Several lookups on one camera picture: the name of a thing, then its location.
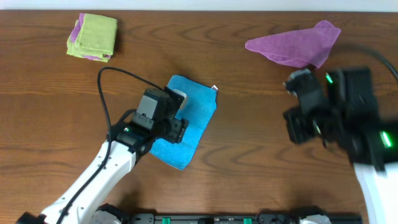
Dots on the purple microfiber cloth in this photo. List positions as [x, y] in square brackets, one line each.
[298, 48]

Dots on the folded green cloth bottom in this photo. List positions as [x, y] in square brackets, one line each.
[72, 48]

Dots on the folded green cloth top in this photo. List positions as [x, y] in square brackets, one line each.
[97, 36]

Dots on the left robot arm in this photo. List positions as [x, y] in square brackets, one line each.
[127, 141]

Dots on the folded purple cloth in stack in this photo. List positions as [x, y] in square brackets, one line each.
[81, 20]

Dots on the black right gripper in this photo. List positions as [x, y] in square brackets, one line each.
[293, 116]

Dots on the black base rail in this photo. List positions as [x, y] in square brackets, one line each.
[264, 218]

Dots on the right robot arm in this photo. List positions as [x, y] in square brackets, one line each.
[346, 112]

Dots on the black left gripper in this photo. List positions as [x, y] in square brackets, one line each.
[179, 128]

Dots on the blue microfiber cloth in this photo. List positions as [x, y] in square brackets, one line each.
[198, 111]

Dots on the folded green cloth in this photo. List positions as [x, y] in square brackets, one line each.
[72, 48]
[97, 36]

